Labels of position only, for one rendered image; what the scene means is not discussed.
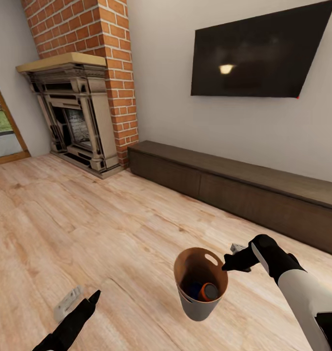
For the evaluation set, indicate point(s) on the can of soda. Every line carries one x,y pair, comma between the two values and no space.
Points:
208,293
194,289

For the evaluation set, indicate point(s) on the trash can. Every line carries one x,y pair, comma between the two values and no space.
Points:
192,265

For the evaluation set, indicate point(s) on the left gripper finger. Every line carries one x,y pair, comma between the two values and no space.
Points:
94,298

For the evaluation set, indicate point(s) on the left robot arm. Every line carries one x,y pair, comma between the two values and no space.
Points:
70,321

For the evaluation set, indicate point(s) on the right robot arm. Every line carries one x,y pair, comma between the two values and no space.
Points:
310,302

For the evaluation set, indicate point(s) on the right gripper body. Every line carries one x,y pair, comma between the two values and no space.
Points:
237,262

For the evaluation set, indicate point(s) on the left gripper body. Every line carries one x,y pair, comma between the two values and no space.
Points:
76,319

